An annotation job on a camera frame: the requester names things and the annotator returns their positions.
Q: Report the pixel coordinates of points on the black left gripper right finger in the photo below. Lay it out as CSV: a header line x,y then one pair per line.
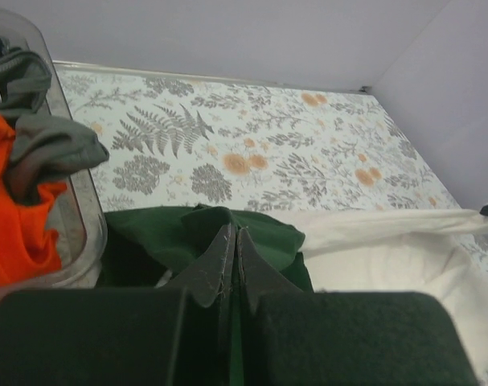
x,y
292,337

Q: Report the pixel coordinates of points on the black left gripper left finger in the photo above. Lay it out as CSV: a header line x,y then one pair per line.
x,y
178,334

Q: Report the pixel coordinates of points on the white and green t-shirt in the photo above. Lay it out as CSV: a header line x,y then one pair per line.
x,y
408,249

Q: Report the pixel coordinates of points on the clear plastic bin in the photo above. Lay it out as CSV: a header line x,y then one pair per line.
x,y
76,214

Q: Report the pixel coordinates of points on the orange t-shirt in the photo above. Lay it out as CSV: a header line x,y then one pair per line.
x,y
27,247

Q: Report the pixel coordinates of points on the floral patterned table mat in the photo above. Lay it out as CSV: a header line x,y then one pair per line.
x,y
177,142

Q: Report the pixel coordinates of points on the grey t-shirt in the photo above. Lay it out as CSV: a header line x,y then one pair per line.
x,y
46,148

